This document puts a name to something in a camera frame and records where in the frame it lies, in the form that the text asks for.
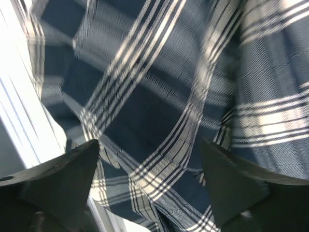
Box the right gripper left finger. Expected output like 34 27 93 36
0 140 99 232

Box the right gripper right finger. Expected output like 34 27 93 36
201 139 309 232

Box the navy plaid skirt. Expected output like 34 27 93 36
27 0 309 232

